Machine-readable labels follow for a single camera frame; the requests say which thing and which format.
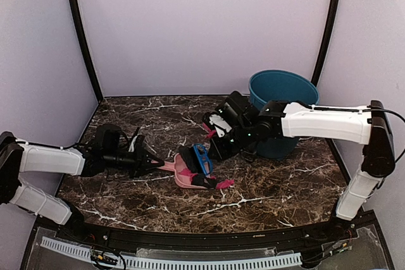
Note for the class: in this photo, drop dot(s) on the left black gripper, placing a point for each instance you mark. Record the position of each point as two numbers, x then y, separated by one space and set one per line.
142 163

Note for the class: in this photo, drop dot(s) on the pink plastic dustpan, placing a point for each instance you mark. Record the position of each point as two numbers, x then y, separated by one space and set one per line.
184 178

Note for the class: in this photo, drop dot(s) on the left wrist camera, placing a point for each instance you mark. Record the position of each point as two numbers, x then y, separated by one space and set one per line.
136 139

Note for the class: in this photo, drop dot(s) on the black frame post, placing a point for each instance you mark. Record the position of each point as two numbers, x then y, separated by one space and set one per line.
325 41
84 49

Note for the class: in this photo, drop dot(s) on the right black frame post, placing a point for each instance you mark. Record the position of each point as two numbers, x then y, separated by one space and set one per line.
325 41

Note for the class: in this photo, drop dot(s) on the pink paper scrap back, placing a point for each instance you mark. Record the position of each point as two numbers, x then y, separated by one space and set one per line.
209 132

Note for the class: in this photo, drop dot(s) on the pink paper scrap left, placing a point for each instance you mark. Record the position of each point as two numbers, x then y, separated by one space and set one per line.
186 172

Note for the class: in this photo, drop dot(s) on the blue plastic waste bin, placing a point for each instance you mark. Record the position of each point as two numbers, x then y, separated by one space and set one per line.
278 85

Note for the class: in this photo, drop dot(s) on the black table front rail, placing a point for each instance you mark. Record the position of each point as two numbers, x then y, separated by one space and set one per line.
132 224

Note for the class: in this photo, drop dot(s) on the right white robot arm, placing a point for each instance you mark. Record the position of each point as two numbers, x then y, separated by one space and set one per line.
365 125

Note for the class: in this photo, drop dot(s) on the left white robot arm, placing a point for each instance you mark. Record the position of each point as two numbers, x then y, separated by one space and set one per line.
109 148

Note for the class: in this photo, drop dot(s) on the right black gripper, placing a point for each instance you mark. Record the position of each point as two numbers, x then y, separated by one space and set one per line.
221 153

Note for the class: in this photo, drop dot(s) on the left black frame post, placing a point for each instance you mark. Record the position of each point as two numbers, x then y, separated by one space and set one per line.
84 49

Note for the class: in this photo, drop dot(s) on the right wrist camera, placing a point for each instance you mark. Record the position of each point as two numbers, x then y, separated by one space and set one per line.
214 120

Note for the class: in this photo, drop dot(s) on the blue hand brush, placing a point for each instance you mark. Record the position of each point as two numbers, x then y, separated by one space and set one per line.
202 158

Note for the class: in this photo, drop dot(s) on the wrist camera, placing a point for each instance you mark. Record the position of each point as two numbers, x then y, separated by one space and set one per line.
136 139
214 120

